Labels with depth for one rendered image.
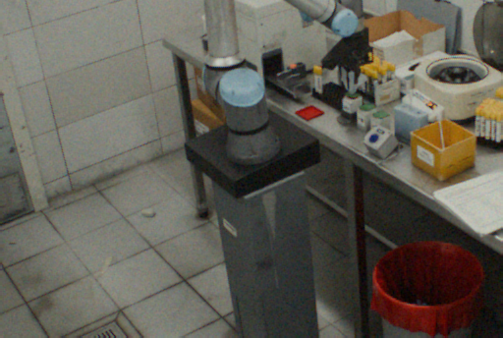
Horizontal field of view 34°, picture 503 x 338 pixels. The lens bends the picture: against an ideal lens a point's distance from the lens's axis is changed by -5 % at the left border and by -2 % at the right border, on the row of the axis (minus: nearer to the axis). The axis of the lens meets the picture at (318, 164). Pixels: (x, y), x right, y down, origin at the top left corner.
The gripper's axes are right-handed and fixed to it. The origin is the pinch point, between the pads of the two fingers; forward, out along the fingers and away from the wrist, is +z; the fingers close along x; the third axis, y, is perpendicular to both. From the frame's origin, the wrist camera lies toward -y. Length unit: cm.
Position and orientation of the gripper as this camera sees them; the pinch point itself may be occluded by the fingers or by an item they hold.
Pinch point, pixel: (350, 91)
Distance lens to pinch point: 257.9
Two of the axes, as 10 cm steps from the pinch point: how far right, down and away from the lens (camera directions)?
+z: 0.7, 8.6, 5.1
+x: -6.2, -3.7, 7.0
